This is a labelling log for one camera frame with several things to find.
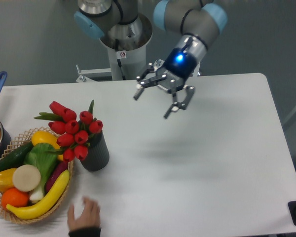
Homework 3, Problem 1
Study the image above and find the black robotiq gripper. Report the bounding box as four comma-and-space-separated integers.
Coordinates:
133, 48, 197, 119

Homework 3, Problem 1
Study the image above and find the red tulip bouquet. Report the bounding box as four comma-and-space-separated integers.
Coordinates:
35, 100, 103, 162

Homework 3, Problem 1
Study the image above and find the dark sleeved forearm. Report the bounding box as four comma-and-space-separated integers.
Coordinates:
69, 227, 101, 237

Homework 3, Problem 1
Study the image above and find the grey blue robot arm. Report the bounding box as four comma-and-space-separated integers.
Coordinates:
74, 0, 227, 118

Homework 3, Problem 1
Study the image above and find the dark grey ribbed vase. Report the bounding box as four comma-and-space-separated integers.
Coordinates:
80, 132, 110, 172

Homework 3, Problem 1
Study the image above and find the person's hand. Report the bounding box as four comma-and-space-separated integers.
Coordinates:
67, 197, 101, 232

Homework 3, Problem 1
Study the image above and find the purple eggplant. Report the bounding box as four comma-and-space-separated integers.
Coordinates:
45, 161, 68, 193

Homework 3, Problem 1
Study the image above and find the yellow squash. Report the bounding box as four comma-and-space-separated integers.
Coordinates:
31, 130, 60, 150

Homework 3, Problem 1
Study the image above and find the green bok choy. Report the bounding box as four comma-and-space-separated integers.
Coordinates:
23, 143, 57, 203

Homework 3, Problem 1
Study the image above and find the woven wicker basket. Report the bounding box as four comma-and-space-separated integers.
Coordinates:
0, 126, 75, 225

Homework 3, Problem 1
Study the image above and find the green cucumber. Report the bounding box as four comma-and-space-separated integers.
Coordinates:
0, 142, 34, 172

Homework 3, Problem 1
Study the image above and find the beige round disc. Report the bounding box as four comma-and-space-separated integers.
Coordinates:
12, 164, 41, 192

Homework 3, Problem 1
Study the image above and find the orange fruit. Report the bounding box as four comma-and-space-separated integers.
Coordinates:
1, 188, 29, 210

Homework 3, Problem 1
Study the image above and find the yellow banana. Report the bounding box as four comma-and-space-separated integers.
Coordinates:
6, 170, 70, 220

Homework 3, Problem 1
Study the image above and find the yellow bell pepper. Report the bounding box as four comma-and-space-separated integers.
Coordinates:
0, 168, 17, 193

